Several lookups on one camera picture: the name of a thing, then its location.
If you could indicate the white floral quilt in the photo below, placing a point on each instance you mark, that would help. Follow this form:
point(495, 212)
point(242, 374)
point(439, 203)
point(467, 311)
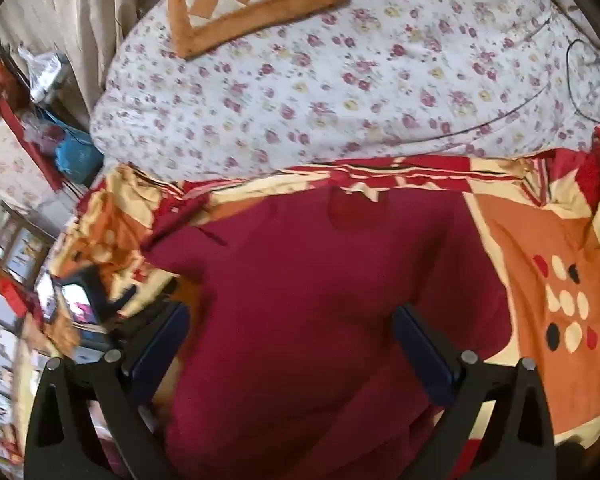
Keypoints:
point(355, 75)

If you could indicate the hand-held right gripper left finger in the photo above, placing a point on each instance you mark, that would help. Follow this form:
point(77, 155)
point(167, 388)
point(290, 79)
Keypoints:
point(156, 360)

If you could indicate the clear plastic bag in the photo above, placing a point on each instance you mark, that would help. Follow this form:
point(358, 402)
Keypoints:
point(42, 72)

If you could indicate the blue bag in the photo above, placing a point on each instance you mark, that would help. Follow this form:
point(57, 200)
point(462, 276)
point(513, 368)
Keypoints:
point(77, 157)

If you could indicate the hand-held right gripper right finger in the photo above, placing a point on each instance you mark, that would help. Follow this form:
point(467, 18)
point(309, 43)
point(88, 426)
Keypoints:
point(420, 350)

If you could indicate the beige curtain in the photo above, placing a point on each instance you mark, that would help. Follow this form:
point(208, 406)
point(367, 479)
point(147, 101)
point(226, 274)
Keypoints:
point(80, 15)

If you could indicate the orange red cream patterned bedsheet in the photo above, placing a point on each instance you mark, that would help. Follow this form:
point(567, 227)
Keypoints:
point(530, 230)

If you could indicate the dark red shirt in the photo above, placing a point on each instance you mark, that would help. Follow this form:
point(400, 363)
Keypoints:
point(305, 285)

